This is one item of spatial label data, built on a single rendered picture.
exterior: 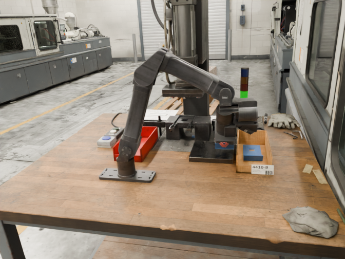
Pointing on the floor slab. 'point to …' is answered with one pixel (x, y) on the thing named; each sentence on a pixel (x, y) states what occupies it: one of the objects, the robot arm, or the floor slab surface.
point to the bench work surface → (171, 202)
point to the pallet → (183, 106)
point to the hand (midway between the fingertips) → (224, 145)
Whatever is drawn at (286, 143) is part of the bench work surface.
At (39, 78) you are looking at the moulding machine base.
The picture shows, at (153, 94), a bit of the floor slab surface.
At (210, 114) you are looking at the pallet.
